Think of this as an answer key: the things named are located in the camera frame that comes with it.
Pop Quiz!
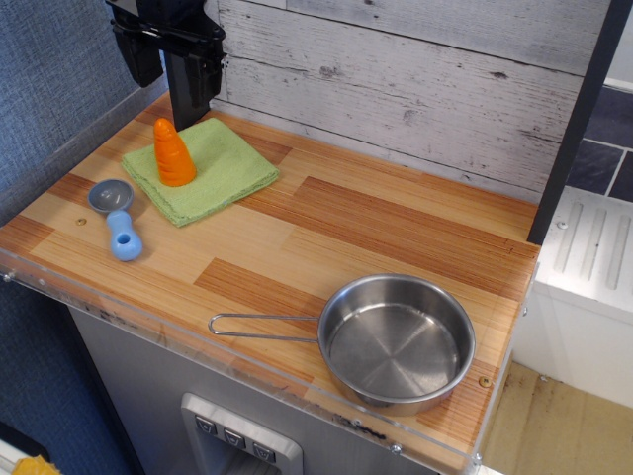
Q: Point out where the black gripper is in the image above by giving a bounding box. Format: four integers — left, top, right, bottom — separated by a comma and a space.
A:
107, 0, 226, 108

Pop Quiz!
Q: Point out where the blue plastic toy spoon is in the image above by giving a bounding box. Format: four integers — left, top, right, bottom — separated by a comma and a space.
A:
87, 179, 143, 262

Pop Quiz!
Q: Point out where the green folded cloth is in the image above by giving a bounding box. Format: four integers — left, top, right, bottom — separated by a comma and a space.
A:
122, 119, 279, 228

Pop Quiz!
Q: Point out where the yellow object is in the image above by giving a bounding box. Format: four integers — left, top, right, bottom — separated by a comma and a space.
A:
11, 456, 61, 475

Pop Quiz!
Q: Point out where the grey toy dispenser panel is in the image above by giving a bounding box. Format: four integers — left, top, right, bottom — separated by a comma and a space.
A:
181, 393, 304, 474

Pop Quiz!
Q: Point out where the white ribbed appliance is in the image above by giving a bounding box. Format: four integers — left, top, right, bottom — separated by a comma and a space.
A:
512, 187, 632, 406

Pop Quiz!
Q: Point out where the black vertical post right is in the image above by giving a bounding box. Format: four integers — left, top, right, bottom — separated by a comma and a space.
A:
527, 0, 632, 245

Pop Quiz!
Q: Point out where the stainless steel pan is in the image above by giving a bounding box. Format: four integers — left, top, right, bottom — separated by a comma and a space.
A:
208, 273, 478, 417

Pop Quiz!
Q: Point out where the orange toy carrot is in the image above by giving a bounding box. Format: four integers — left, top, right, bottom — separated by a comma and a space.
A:
153, 118, 197, 187

